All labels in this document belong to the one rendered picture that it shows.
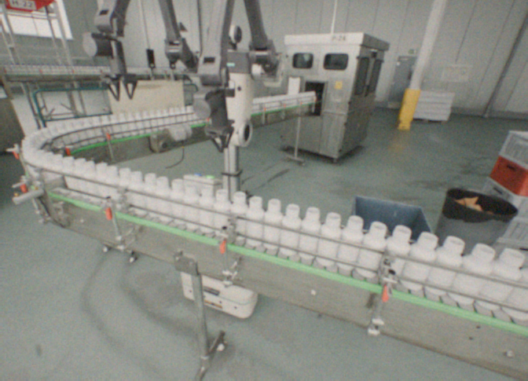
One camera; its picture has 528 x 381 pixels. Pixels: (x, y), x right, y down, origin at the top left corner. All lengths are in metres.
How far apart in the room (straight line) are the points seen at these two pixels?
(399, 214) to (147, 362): 1.60
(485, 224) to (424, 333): 1.64
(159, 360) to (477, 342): 1.50
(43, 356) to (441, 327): 1.97
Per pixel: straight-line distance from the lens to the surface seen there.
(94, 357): 1.96
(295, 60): 4.66
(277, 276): 0.84
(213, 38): 0.81
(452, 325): 0.89
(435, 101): 10.09
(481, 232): 2.50
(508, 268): 0.84
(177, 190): 0.89
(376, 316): 0.79
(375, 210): 1.39
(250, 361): 1.74
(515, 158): 2.94
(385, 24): 12.74
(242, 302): 1.70
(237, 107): 1.32
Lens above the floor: 1.54
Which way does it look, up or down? 26 degrees down
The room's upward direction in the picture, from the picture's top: 3 degrees clockwise
